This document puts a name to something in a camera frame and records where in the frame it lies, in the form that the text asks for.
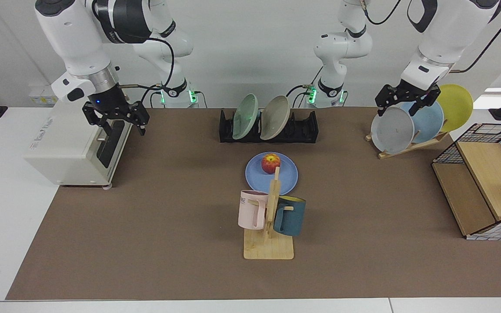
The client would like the wooden cup stand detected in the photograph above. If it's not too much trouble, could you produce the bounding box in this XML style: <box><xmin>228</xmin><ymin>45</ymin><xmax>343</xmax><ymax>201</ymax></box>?
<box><xmin>243</xmin><ymin>167</ymin><xmax>295</xmax><ymax>260</ymax></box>

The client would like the dark teal cup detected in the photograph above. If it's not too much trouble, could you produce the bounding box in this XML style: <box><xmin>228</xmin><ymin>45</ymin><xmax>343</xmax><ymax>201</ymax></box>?
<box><xmin>273</xmin><ymin>196</ymin><xmax>307</xmax><ymax>237</ymax></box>

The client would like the yellow plate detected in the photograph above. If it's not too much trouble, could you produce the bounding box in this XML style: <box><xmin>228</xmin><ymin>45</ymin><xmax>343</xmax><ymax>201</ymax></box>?
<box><xmin>435</xmin><ymin>84</ymin><xmax>474</xmax><ymax>133</ymax></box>

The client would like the black dish rack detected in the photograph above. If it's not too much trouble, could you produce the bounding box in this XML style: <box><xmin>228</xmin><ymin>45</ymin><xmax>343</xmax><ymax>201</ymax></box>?
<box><xmin>219</xmin><ymin>109</ymin><xmax>319</xmax><ymax>144</ymax></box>

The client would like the brown table cloth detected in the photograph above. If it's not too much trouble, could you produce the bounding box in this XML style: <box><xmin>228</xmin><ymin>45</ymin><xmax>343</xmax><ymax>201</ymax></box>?
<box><xmin>6</xmin><ymin>107</ymin><xmax>501</xmax><ymax>300</ymax></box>

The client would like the pale green plate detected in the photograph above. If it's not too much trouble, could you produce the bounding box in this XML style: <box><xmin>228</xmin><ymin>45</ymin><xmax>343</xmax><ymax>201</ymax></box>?
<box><xmin>232</xmin><ymin>93</ymin><xmax>260</xmax><ymax>140</ymax></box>

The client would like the wooden plate rack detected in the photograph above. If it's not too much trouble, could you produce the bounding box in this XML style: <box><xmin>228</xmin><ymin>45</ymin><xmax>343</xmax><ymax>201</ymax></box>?
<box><xmin>365</xmin><ymin>130</ymin><xmax>450</xmax><ymax>160</ymax></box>

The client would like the grey white plate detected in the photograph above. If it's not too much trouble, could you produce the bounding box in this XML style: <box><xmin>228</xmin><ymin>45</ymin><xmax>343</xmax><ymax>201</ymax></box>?
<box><xmin>371</xmin><ymin>107</ymin><xmax>415</xmax><ymax>153</ymax></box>

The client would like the wire basket with wooden floor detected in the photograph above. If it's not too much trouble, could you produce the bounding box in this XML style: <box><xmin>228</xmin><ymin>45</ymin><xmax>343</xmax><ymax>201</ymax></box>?
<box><xmin>432</xmin><ymin>123</ymin><xmax>501</xmax><ymax>241</ymax></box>

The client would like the red yellow apple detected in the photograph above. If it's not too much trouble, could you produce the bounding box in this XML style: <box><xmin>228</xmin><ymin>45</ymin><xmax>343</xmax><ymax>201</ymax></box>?
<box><xmin>261</xmin><ymin>154</ymin><xmax>281</xmax><ymax>174</ymax></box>

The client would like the beige plate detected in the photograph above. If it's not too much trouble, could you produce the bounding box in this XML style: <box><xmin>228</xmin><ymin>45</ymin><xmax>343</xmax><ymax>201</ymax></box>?
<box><xmin>260</xmin><ymin>95</ymin><xmax>291</xmax><ymax>141</ymax></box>

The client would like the pale toaster oven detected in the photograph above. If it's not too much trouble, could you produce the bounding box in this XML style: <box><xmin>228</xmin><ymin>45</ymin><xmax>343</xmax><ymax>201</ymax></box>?
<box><xmin>23</xmin><ymin>102</ymin><xmax>133</xmax><ymax>188</ymax></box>

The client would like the white wall socket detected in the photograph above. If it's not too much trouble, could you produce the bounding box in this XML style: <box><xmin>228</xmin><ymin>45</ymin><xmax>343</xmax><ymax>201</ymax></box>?
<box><xmin>29</xmin><ymin>86</ymin><xmax>57</xmax><ymax>105</ymax></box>

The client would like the light blue plate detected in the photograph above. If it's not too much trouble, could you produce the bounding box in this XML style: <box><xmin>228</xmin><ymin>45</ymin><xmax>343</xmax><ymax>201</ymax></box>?
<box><xmin>401</xmin><ymin>100</ymin><xmax>444</xmax><ymax>144</ymax></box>

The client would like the pink cup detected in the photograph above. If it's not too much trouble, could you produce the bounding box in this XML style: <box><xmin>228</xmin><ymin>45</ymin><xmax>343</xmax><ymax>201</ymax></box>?
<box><xmin>238</xmin><ymin>190</ymin><xmax>269</xmax><ymax>230</ymax></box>

